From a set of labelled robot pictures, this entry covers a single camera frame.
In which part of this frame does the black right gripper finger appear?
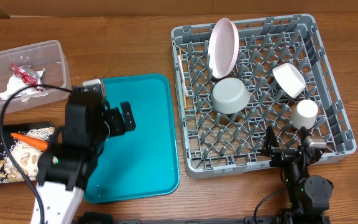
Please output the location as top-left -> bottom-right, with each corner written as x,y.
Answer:
262,126 -> 278,149
300,126 -> 311,139

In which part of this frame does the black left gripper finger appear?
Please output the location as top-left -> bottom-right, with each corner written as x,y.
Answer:
120,101 -> 136,131
109,107 -> 126,137

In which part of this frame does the white paper cup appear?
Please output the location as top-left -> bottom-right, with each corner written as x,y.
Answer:
290,100 -> 318,129

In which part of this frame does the orange carrot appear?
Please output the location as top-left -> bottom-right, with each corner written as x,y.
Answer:
11,133 -> 48,151

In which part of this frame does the white ceramic bowl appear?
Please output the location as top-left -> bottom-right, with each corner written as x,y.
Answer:
272,63 -> 306,98

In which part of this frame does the wooden chopstick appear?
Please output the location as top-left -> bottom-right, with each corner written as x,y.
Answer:
178,47 -> 187,109

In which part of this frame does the grey bowl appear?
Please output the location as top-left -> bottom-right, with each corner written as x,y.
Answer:
212,78 -> 250,114

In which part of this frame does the white plastic fork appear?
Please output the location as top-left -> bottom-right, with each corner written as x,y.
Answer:
177,55 -> 189,96

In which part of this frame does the red foil wrapper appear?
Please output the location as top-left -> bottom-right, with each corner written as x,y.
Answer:
10,63 -> 45,85

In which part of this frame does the white napkin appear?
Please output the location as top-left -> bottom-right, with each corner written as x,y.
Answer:
0,74 -> 45,100

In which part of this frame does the white round plate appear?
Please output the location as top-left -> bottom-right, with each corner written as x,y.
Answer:
208,18 -> 239,79

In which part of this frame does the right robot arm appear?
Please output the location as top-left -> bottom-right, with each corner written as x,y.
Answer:
244,126 -> 334,224

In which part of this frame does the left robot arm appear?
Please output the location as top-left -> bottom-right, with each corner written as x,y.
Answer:
31,87 -> 136,223

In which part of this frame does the grey dishwasher rack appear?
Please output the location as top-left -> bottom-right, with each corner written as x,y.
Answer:
171,14 -> 357,179

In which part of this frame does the teal plastic tray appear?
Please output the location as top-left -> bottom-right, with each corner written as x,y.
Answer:
84,74 -> 180,203

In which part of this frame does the rice and peanut shells pile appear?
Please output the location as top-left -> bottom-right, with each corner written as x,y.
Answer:
0,126 -> 55,184

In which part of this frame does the clear plastic bin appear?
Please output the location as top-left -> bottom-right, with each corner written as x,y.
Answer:
0,39 -> 73,118

